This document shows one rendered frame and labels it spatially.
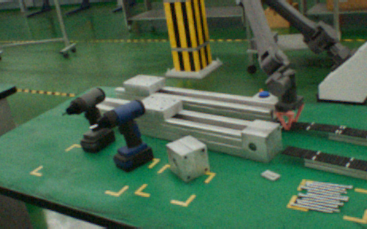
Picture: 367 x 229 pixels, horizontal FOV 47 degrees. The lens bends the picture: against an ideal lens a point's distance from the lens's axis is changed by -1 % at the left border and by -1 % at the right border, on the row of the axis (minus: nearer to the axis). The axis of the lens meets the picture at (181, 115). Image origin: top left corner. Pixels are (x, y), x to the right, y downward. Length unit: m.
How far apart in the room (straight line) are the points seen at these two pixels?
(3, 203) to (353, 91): 1.51
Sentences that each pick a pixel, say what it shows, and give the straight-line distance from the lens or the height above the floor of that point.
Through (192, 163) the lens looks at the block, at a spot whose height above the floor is 0.83.
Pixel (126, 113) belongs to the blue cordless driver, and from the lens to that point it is 1.40.
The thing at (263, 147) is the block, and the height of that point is 0.83.
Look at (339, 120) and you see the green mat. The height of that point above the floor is 0.78.
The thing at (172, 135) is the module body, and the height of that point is 0.81.
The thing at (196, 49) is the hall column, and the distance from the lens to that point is 4.71.
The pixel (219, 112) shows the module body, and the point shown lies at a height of 0.83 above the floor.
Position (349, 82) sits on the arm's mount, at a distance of 1.78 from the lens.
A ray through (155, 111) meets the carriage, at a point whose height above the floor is 0.90.
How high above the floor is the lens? 1.49
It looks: 23 degrees down
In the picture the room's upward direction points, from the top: 10 degrees counter-clockwise
